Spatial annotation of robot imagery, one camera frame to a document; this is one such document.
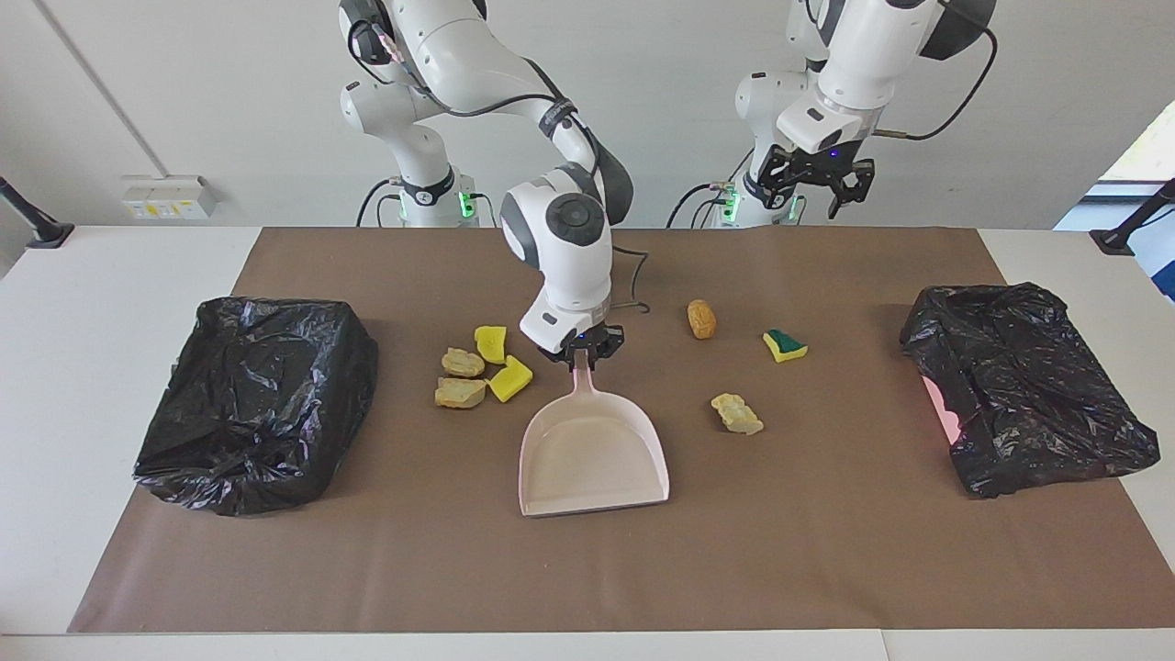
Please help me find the white wall conduit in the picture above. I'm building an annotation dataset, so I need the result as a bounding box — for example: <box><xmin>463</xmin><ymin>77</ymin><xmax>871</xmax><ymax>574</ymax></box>
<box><xmin>35</xmin><ymin>0</ymin><xmax>168</xmax><ymax>177</ymax></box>

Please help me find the black right base cable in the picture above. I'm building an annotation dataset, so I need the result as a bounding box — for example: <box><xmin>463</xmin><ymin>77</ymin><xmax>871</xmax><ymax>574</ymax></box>
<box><xmin>356</xmin><ymin>177</ymin><xmax>397</xmax><ymax>228</ymax></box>

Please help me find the black bag over pink bin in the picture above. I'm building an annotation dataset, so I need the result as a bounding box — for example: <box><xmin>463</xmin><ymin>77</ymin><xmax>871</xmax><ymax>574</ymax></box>
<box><xmin>900</xmin><ymin>282</ymin><xmax>1162</xmax><ymax>499</ymax></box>

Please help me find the black bag lined bin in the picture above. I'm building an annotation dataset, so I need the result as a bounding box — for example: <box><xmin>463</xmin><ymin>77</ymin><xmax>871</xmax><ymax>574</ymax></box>
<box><xmin>133</xmin><ymin>296</ymin><xmax>379</xmax><ymax>517</ymax></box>

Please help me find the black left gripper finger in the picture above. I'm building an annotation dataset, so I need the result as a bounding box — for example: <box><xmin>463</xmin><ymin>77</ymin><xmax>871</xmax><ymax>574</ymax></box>
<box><xmin>757</xmin><ymin>151</ymin><xmax>808</xmax><ymax>213</ymax></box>
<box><xmin>828</xmin><ymin>162</ymin><xmax>877</xmax><ymax>220</ymax></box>

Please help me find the pale jagged sponge scrap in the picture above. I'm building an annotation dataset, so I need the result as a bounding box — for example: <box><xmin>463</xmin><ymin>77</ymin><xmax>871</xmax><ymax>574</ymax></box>
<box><xmin>711</xmin><ymin>393</ymin><xmax>765</xmax><ymax>436</ymax></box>

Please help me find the black clamp stand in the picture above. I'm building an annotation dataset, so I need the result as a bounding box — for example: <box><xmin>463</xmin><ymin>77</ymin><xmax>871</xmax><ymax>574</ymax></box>
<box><xmin>1090</xmin><ymin>177</ymin><xmax>1175</xmax><ymax>256</ymax></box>
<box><xmin>0</xmin><ymin>176</ymin><xmax>76</xmax><ymax>251</ymax></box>

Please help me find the green and yellow sponge scrap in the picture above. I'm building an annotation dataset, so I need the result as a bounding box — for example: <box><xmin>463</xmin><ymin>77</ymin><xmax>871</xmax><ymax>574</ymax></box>
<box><xmin>763</xmin><ymin>329</ymin><xmax>810</xmax><ymax>364</ymax></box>

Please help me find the black base cable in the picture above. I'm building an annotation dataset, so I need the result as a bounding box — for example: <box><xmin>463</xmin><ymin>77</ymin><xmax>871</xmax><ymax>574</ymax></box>
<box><xmin>356</xmin><ymin>177</ymin><xmax>397</xmax><ymax>228</ymax></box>
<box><xmin>666</xmin><ymin>147</ymin><xmax>755</xmax><ymax>229</ymax></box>

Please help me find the black left base cable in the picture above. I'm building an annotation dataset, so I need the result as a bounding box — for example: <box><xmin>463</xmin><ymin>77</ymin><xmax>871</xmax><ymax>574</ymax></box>
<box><xmin>666</xmin><ymin>147</ymin><xmax>755</xmax><ymax>229</ymax></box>

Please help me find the brown paper table mat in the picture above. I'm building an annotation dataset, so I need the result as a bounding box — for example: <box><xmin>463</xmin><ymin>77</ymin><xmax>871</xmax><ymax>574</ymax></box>
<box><xmin>67</xmin><ymin>226</ymin><xmax>1175</xmax><ymax>634</ymax></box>

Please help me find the white wall socket box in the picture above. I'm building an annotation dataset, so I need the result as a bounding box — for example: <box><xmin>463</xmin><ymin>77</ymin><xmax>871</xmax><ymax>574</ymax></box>
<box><xmin>121</xmin><ymin>174</ymin><xmax>219</xmax><ymax>221</ymax></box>

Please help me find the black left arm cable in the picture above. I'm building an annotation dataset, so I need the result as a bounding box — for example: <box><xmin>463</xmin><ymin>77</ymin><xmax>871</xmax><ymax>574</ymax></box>
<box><xmin>872</xmin><ymin>0</ymin><xmax>1002</xmax><ymax>143</ymax></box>

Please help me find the beige plastic dustpan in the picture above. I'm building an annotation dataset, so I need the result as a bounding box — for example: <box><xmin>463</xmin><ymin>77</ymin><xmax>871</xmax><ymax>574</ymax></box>
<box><xmin>519</xmin><ymin>351</ymin><xmax>671</xmax><ymax>518</ymax></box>

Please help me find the bright window with dark frame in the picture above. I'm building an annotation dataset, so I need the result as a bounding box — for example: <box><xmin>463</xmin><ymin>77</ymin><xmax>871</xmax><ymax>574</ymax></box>
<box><xmin>1054</xmin><ymin>96</ymin><xmax>1175</xmax><ymax>230</ymax></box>

